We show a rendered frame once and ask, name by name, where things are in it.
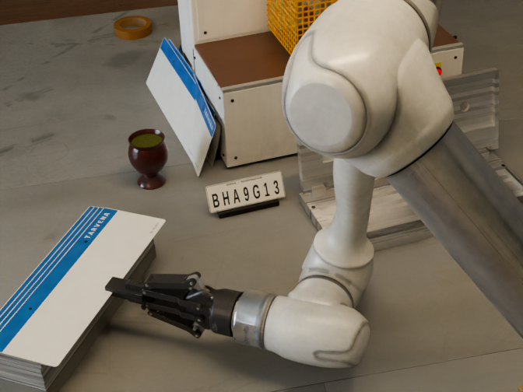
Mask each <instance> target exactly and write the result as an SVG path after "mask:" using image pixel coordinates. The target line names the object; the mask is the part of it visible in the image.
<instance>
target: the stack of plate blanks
mask: <svg viewBox="0 0 523 392"><path fill-rule="evenodd" d="M93 208H94V206H90V207H88V209H87V210H85V212H84V213H83V214H82V215H81V216H80V218H79V219H78V220H77V221H76V222H75V224H74V225H73V226H72V227H71V228H70V230H69V231H68V232H67V233H66V234H65V235H64V236H63V237H62V238H61V239H60V241H59V242H58V243H57V244H56V245H55V247H54V248H53V249H52V250H51V252H50V253H49V254H48V255H47V256H46V257H45V259H43V260H42V261H41V263H40V264H39V265H38V266H37V267H36V268H35V270H34V271H33V272H32V273H31V274H30V276H29V277H28V278H27V279H26V281H25V282H24V283H23V284H22V285H21V286H20V287H19V288H18V289H17V290H16V292H15V293H14V294H13V295H12V296H11V298H10V299H9V300H8V301H7V302H6V303H5V305H4V306H3V307H2V308H1V309H0V316H1V315H2V314H3V313H4V312H5V310H6V309H7V308H8V307H9V305H10V304H11V303H12V302H13V301H14V299H15V298H16V297H17V296H18V295H19V294H20V293H21V292H22V291H23V289H24V288H25V287H26V286H27V285H28V283H29V282H30V281H31V280H32V279H33V277H34V276H35V275H36V274H37V273H38V271H39V270H40V269H41V268H42V267H43V266H44V265H45V264H46V263H47V261H48V260H49V259H50V258H51V256H52V255H53V254H54V253H55V252H56V250H57V249H58V248H59V247H60V246H61V245H62V244H63V243H64V242H65V240H66V239H67V238H68V237H69V236H70V234H71V233H72V232H73V231H74V230H75V228H76V227H77V226H78V225H79V224H80V223H81V221H82V220H84V218H85V217H86V216H87V215H88V214H89V212H90V211H91V210H92V209H93ZM155 257H156V249H155V244H154V240H153V239H152V240H151V242H150V243H149V245H148V246H147V248H146V249H145V250H144V251H143V252H142V254H141V255H140V257H139V258H138V260H137V261H136V262H135V263H134V264H133V266H132V267H131V269H130V270H129V272H128V273H127V275H126V276H125V277H124V278H123V279H127V280H129V279H134V280H136V281H137V280H139V279H140V278H141V277H142V275H143V274H144V273H145V271H146V269H147V268H148V267H149V266H150V264H151V263H152V262H153V260H154V259H155ZM124 301H125V299H122V298H118V297H115V296H110V297H109V299H108V300H107V301H106V302H105V304H104V305H103V306H102V308H101V309H100V311H99V312H98V313H97V315H96V316H95V317H94V318H93V320H92V321H91V323H90V324H89V326H88V327H87V328H86V329H85V330H84V332H83V333H82V335H81V336H80V337H79V339H78V340H77V342H76V343H75V344H74V345H73V346H72V348H71V350H70V351H69V352H68V354H67V355H66V357H64V359H63V360H62V361H61V363H60V364H59V366H57V367H53V366H46V365H41V364H37V363H34V362H29V361H26V360H22V359H17V358H13V357H11V356H7V355H2V354H0V391H1V392H59V390H60V389H61V388H62V386H63V385H64V383H65V382H66V380H67V379H68V378H69V377H70V375H71V374H72V372H73V371H74V369H75V368H76V367H77V365H78V364H79V363H80V361H81V360H82V358H83V357H84V355H85V354H86V353H87V352H88V350H89V349H90V347H91V346H92V345H93V343H94V342H95V340H96V339H97V338H98V336H99V335H100V333H101V332H102V330H103V329H104V328H105V327H106V326H107V324H108V322H109V321H110V320H111V318H112V317H113V315H114V314H115V313H116V312H117V310H118V308H119V307H120V306H121V304H122V303H123V302H124Z"/></svg>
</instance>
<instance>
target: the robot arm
mask: <svg viewBox="0 0 523 392"><path fill-rule="evenodd" d="M443 2H444V0H338V1H337V2H336V3H334V4H332V5H330V6H329V7H328V8H327V9H326V10H325V11H324V12H323V13H322V14H321V15H320V16H319V17H318V18H317V19H316V20H315V21H314V22H313V23H312V25H311V26H310V27H309V29H308V30H307V31H306V33H305V34H304V35H303V36H302V37H301V39H300V41H299V42H298V44H297V45H296V46H295V48H294V50H293V53H292V54H291V56H290V59H289V60H288V63H287V65H286V70H285V73H284V76H283V85H282V105H283V114H284V117H285V119H286V123H287V124H288V126H289V128H290V130H291V131H292V133H293V134H294V136H295V137H296V138H297V139H298V140H299V141H300V142H301V143H302V144H303V145H304V146H306V147H307V148H309V149H310V150H312V151H314V152H316V153H318V154H321V155H323V156H327V157H331V158H334V163H333V180H334V187H335V200H336V210H335V216H334V219H333V221H332V224H331V225H330V226H329V227H326V228H324V229H321V230H320V231H319V232H318V233H317V234H316V236H315V238H314V241H313V243H312V245H311V248H310V250H309V252H308V254H307V256H306V258H305V260H304V263H303V265H302V269H303V270H302V272H301V274H300V278H299V282H298V284H297V287H296V288H295V289H294V290H293V291H292V292H290V293H289V294H288V295H287V296H278V295H276V294H273V293H272V294H270V293H267V292H260V291H256V290H252V289H247V290H246V291H244V292H240V291H236V290H232V289H213V288H212V287H210V286H208V285H203V283H202V282H201V280H200V279H199V278H200V277H201V274H200V273H199V272H197V271H196V272H193V273H191V274H188V275H180V274H150V276H149V277H148V278H147V279H146V281H145V282H141V281H138V280H137V281H136V280H134V279H129V280H127V279H123V278H117V277H112V278H111V280H110V281H109V282H108V283H107V284H106V285H105V290H106V291H109V292H113V293H112V294H111V296H115V297H118V298H122V299H127V300H128V301H130V302H133V303H139V304H142V305H141V308H142V309H143V310H145V309H146V308H147V309H148V314H149V315H150V316H151V317H154V318H156V319H158V320H161V321H163V322H166V323H168V324H171V325H173V326H175V327H178V328H180V329H182V330H185V331H187V332H188V333H190V334H192V335H193V336H194V337H196V338H200V337H201V335H202V333H203V331H204V330H205V329H206V330H210V329H211V330H212V332H214V333H216V334H221V335H225V336H229V337H232V338H233V339H234V340H235V342H237V343H239V344H242V345H249V346H252V347H256V348H260V349H263V350H268V351H270V352H274V353H276V354H277V355H280V356H281V357H283V358H284V359H288V360H291V361H294V362H299V363H303V364H306V365H310V366H319V367H326V368H349V367H354V366H356V365H357V364H358V363H359V362H360V361H361V359H362V358H363V356H364V354H365V352H366V350H367V346H368V343H369V340H370V323H369V321H368V320H367V319H366V318H365V317H364V316H363V315H362V314H361V313H359V312H358V311H356V310H355V308H356V306H357V305H358V303H359V301H360V299H361V298H362V296H363V293H364V291H365V289H366V287H367V284H368V282H369V281H370V277H371V275H372V272H373V269H374V247H373V245H372V243H371V242H370V240H369V239H368V238H367V226H368V221H369V216H370V207H371V201H372V195H373V190H374V180H375V177H377V178H383V177H385V178H386V179H387V181H388V182H389V183H390V184H391V185H392V187H393V188H394V189H395V190H396V191H397V192H398V193H399V195H400V196H401V197H402V198H403V199H404V201H405V202H406V203H407V204H408V206H409V207H410V208H411V209H412V210H413V211H414V212H415V213H416V215H417V216H418V217H419V218H420V219H421V221H422V222H423V223H424V224H425V226H426V227H427V228H428V229H429V230H430V231H431V232H432V234H433V235H434V236H435V237H436V238H437V239H438V241H439V242H440V243H441V244H442V246H443V247H444V248H445V249H446V251H447V252H448V253H449V254H450V255H451V256H452V257H453V258H454V259H455V261H456V262H457V263H458V264H459V266H460V267H461V268H462V269H463V271H464V272H465V273H466V274H467V275H468V276H469V277H470V278H471V280H472V281H473V282H474V283H475V284H476V286H477V287H478V288H479V289H480V291H481V292H482V293H483V294H484V295H485V297H486V298H487V299H488V300H489V301H490V302H491V303H492V304H493V306H494V307H495V308H496V309H497V311H498V312H499V313H500V314H501V316H502V317H503V318H504V319H505V320H506V321H507V322H508V323H509V324H510V326H511V327H512V328H513V329H514V331H515V332H516V333H517V334H518V336H519V337H520V338H521V339H522V340H523V204H522V203H521V202H520V201H519V200H518V199H517V198H516V196H515V195H514V194H513V192H512V191H511V190H510V189H509V187H508V186H507V185H506V184H505V183H504V182H503V181H502V179H501V178H500V177H499V175H498V174H497V173H496V172H495V170H494V169H493V168H492V166H491V165H490V164H489V163H488V162H487V161H486V160H485V158H484V157H483V156H482V155H481V153H480V152H479V151H478V149H477V148H476V147H475V146H474V145H473V144H472V143H471V141H470V140H469V139H468V138H467V136H466V135H465V134H464V132H463V131H462V130H461V129H460V127H459V126H457V124H456V123H455V122H454V121H453V120H454V117H455V115H454V108H453V103H452V100H451V97H450V95H449V94H448V91H447V90H446V88H445V86H444V84H443V81H442V79H441V77H440V75H439V73H438V70H437V68H436V65H435V64H434V62H433V59H432V56H431V54H430V53H431V51H432V48H433V42H434V39H435V35H436V31H437V26H438V23H439V19H440V16H441V10H442V6H443ZM157 310H159V311H158V312H157Z"/></svg>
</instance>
